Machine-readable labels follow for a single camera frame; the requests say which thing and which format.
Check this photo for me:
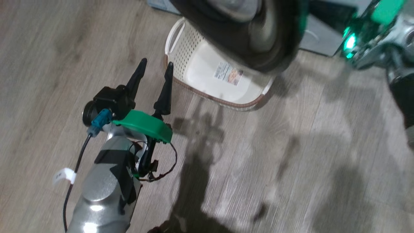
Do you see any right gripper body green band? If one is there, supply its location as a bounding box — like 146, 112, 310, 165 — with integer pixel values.
357, 0, 406, 36

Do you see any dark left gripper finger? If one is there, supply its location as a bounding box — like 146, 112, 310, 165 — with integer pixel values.
153, 62, 174, 119
125, 58, 148, 97

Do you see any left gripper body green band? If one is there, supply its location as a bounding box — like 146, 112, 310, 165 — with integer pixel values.
112, 109, 173, 178

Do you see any round washing machine door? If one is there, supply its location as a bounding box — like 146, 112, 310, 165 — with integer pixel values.
170, 0, 308, 73

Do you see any cream perforated laundry basket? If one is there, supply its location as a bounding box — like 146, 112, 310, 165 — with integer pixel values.
164, 17, 275, 111

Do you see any white label sticker in basket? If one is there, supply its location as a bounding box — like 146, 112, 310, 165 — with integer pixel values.
213, 62, 244, 86

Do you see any white washing machine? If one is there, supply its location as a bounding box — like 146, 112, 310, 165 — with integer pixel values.
146, 0, 372, 58

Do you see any black cable teal connector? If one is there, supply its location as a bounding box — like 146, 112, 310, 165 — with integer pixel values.
62, 109, 113, 233

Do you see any thin dark wire loop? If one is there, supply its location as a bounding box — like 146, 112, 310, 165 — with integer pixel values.
129, 141, 178, 182

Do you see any white cable tag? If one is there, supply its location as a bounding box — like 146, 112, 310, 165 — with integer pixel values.
52, 167, 77, 186

